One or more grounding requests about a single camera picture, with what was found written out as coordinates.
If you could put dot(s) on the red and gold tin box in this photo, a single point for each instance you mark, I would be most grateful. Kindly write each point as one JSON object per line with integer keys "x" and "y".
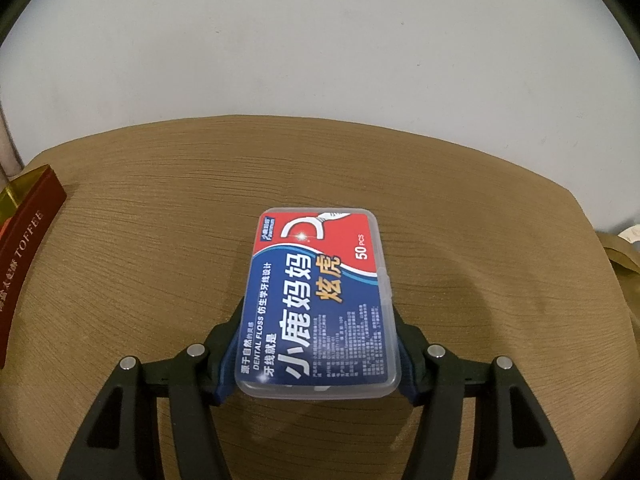
{"x": 30, "y": 240}

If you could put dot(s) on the white paper tag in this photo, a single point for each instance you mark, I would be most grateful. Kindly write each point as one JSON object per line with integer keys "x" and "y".
{"x": 632, "y": 233}

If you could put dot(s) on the tan fabric bundle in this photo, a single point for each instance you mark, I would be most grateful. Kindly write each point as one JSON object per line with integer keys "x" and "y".
{"x": 622, "y": 257}

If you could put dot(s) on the clear dental floss box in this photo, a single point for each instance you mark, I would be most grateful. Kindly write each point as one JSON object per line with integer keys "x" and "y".
{"x": 320, "y": 310}

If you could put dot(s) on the beige patterned curtain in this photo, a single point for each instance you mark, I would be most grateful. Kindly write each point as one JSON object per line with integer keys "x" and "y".
{"x": 7, "y": 155}

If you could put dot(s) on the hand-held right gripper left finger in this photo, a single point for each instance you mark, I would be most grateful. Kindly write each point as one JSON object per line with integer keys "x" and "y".
{"x": 227, "y": 360}

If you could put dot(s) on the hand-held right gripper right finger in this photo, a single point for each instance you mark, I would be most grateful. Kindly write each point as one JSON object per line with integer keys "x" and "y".
{"x": 410, "y": 360}

